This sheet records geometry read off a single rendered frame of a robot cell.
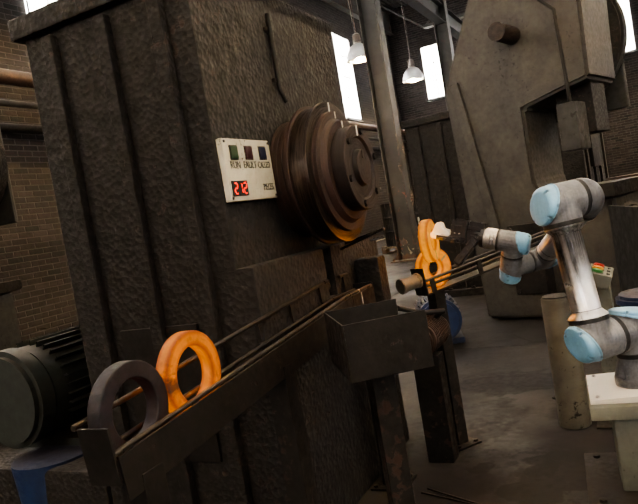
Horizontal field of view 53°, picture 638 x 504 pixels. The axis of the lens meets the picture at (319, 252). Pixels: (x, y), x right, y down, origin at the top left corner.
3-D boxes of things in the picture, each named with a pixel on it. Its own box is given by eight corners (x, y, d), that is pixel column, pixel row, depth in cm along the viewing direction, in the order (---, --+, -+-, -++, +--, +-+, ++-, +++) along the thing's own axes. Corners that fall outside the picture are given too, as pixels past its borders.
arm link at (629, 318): (667, 347, 191) (659, 302, 191) (630, 358, 188) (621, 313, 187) (637, 342, 203) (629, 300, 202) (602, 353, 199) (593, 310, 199)
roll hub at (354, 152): (339, 214, 203) (324, 125, 201) (371, 208, 228) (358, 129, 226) (355, 211, 200) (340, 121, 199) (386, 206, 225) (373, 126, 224)
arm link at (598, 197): (608, 164, 196) (542, 247, 238) (578, 170, 194) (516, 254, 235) (628, 194, 191) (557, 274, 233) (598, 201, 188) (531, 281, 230)
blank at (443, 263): (431, 295, 254) (437, 296, 251) (408, 269, 248) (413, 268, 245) (452, 266, 259) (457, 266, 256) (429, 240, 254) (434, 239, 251)
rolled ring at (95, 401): (154, 345, 129) (142, 346, 131) (88, 385, 113) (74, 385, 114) (178, 430, 132) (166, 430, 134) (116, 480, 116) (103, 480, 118)
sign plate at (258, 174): (226, 202, 181) (214, 139, 181) (272, 198, 205) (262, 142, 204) (233, 201, 180) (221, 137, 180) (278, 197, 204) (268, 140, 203)
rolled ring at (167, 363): (207, 431, 140) (195, 432, 141) (229, 356, 151) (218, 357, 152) (156, 393, 127) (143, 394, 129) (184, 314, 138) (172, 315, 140)
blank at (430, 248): (414, 224, 228) (423, 222, 227) (425, 217, 242) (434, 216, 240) (423, 266, 230) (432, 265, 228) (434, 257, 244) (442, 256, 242)
